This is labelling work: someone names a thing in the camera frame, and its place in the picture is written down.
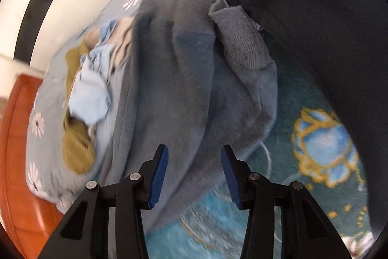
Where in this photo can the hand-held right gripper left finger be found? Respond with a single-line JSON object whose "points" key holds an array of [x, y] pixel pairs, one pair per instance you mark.
{"points": [[159, 177]]}

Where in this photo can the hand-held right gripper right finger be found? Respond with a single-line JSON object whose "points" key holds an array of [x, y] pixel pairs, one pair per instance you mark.
{"points": [[230, 183]]}

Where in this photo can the dark grey fleece garment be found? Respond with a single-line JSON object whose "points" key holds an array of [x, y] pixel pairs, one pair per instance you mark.
{"points": [[303, 4]]}

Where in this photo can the teal floral blanket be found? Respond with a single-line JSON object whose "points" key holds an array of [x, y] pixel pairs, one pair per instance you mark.
{"points": [[288, 95]]}

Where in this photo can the light blue garment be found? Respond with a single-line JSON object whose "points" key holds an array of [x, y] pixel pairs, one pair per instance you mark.
{"points": [[91, 92]]}

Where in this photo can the light blue daisy-print duvet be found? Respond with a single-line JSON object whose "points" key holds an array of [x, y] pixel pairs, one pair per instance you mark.
{"points": [[51, 137]]}

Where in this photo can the beige garment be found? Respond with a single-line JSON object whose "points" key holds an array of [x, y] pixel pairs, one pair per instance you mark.
{"points": [[121, 31]]}

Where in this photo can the orange wooden bed frame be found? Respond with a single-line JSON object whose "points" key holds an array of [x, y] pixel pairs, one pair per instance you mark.
{"points": [[15, 155]]}

